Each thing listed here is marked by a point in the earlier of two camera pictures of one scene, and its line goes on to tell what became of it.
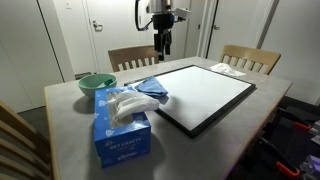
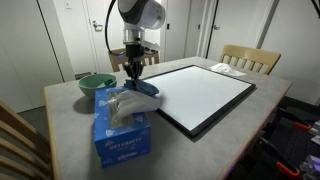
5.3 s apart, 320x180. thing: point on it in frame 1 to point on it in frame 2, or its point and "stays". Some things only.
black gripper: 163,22 to 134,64
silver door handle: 97,27 stays
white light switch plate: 67,4 stays
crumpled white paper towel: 227,69 stays
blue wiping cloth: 151,85 to 141,86
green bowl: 90,82 stays
